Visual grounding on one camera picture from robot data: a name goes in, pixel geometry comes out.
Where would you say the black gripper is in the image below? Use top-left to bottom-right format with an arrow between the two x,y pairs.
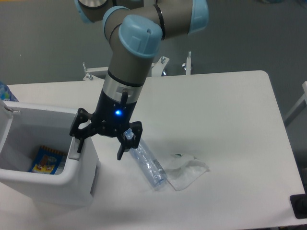
70,90 -> 143,160

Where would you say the white push-lid trash can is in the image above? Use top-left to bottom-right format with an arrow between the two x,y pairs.
0,101 -> 100,206

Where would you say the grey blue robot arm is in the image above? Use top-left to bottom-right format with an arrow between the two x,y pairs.
70,0 -> 209,159

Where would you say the clear plastic water bottle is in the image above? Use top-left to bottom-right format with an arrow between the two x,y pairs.
129,138 -> 167,191

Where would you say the colourful snack packet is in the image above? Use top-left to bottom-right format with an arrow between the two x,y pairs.
28,146 -> 68,175

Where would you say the crumpled clear plastic wrapper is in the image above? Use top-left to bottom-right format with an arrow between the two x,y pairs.
164,153 -> 210,192

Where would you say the blue labelled bottle at edge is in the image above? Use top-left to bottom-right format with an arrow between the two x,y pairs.
0,81 -> 19,102

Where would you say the black device at table corner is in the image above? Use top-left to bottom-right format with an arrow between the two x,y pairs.
290,194 -> 307,219

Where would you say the white metal base frame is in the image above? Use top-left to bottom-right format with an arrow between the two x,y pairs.
83,51 -> 193,81

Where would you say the white frame at right edge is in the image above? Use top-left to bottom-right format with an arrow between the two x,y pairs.
283,81 -> 307,127

